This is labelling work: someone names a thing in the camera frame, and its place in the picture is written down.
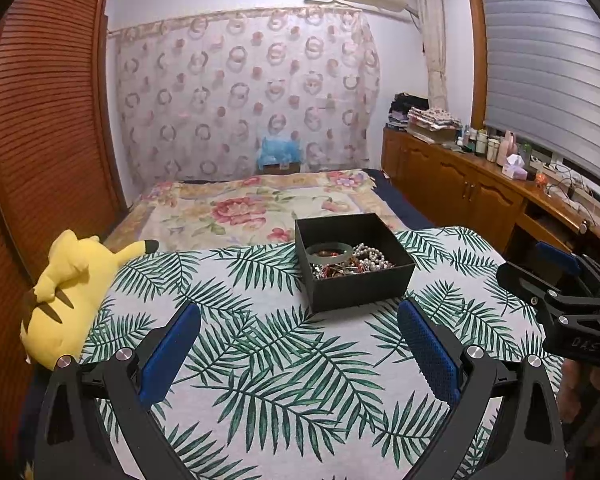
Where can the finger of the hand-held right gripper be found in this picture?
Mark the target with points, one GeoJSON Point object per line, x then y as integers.
{"type": "Point", "coordinates": [522, 282]}
{"type": "Point", "coordinates": [557, 256]}

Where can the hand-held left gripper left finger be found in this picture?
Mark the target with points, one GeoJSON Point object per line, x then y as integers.
{"type": "Point", "coordinates": [172, 350]}

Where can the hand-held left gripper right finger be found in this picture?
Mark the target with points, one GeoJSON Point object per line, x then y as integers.
{"type": "Point", "coordinates": [427, 345]}

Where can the black jewelry box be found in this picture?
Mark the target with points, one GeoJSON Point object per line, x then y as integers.
{"type": "Point", "coordinates": [360, 292]}

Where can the dark green bangle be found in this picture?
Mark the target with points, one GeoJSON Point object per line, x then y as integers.
{"type": "Point", "coordinates": [310, 255]}

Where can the person's right hand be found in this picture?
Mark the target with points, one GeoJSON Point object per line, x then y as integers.
{"type": "Point", "coordinates": [572, 390]}

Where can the white power strip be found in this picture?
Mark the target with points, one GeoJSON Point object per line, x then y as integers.
{"type": "Point", "coordinates": [547, 163]}

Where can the pink tissue pack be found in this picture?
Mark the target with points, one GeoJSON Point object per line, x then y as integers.
{"type": "Point", "coordinates": [515, 169]}

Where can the leaf-print cloth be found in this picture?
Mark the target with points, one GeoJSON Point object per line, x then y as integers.
{"type": "Point", "coordinates": [280, 370]}

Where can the wooden cabinet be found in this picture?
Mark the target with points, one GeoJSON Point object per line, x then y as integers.
{"type": "Point", "coordinates": [455, 190]}

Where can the yellow plush toy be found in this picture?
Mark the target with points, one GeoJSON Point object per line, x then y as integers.
{"type": "Point", "coordinates": [65, 285]}

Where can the row of cosmetic bottles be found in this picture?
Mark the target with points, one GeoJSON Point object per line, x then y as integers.
{"type": "Point", "coordinates": [490, 147]}

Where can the navy bed sheet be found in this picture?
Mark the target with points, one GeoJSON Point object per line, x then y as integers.
{"type": "Point", "coordinates": [405, 210]}

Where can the floral blanket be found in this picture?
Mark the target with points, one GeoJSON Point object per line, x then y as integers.
{"type": "Point", "coordinates": [230, 210]}

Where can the grey window blind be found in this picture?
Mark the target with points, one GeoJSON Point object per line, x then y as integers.
{"type": "Point", "coordinates": [550, 75]}

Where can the stack of folded clothes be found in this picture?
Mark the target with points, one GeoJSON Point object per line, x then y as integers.
{"type": "Point", "coordinates": [425, 117]}

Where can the small cardboard box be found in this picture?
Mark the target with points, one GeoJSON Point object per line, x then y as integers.
{"type": "Point", "coordinates": [281, 168]}

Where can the blue plastic bag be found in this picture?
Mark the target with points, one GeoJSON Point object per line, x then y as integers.
{"type": "Point", "coordinates": [280, 150]}

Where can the white wrapped pipe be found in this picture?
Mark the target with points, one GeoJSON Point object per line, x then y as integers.
{"type": "Point", "coordinates": [432, 50]}

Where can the wooden slatted wardrobe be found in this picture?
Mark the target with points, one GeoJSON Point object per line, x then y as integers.
{"type": "Point", "coordinates": [45, 135]}

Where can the circle-pattern curtain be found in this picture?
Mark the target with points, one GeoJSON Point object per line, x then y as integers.
{"type": "Point", "coordinates": [230, 95]}

